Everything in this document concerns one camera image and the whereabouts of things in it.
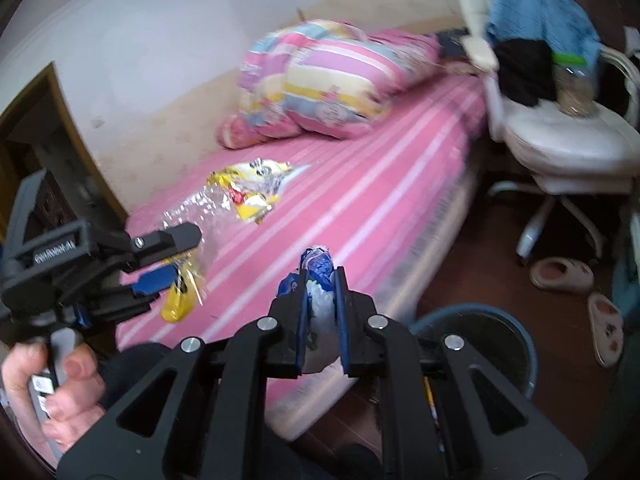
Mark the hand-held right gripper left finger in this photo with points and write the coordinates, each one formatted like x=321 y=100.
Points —
x=300 y=320

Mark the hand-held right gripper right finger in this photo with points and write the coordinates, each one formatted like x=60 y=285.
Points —
x=342 y=320

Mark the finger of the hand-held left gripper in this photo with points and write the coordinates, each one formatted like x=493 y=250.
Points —
x=170 y=240
x=157 y=280

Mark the blue and white wrapper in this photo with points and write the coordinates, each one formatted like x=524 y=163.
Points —
x=320 y=305

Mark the clear yellow plastic bag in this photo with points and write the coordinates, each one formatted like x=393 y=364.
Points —
x=182 y=300

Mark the blue trash bin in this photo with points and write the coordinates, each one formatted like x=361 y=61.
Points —
x=527 y=330

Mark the person's left hand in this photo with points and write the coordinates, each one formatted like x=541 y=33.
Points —
x=70 y=400

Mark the yellow silver snack wrapper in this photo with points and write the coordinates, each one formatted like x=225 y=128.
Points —
x=255 y=185

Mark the pink striped bed sheet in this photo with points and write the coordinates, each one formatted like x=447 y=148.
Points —
x=380 y=170

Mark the plain pink slipper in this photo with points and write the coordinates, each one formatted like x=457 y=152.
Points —
x=560 y=275

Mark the folded pastel striped quilt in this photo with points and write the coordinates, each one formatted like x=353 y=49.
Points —
x=325 y=80

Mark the pink slipper with face print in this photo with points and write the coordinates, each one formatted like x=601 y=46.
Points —
x=606 y=330

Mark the white office chair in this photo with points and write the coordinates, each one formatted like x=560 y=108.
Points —
x=560 y=140

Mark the teal storage box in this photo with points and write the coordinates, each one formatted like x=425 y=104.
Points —
x=629 y=280

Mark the dark cloth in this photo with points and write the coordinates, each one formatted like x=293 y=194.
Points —
x=455 y=42

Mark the black cloth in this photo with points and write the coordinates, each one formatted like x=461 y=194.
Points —
x=525 y=72

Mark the clear jar with green lid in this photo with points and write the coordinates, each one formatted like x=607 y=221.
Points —
x=575 y=90

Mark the blue cloth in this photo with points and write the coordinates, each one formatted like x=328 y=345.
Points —
x=535 y=0

